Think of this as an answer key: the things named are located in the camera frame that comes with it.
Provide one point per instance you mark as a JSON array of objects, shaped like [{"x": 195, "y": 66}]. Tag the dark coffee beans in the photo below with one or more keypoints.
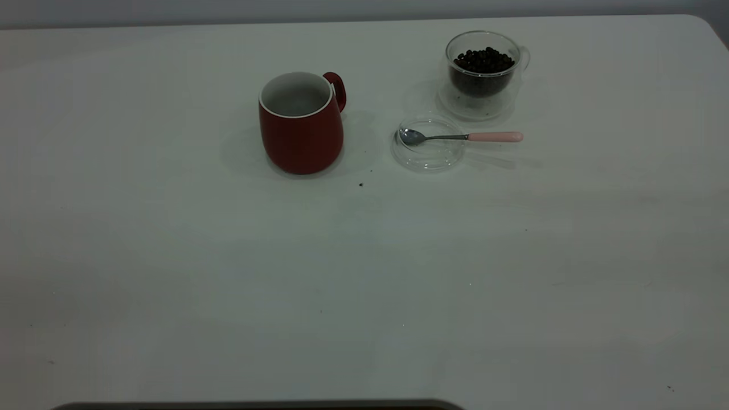
[{"x": 484, "y": 62}]

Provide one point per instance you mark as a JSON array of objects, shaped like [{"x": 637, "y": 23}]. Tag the clear double-walled glass cup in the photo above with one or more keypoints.
[{"x": 484, "y": 107}]

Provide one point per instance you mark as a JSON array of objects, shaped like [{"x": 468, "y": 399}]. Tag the red ceramic mug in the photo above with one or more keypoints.
[{"x": 302, "y": 142}]

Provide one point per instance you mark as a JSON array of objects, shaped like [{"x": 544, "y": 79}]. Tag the clear round glass lid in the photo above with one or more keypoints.
[{"x": 427, "y": 159}]

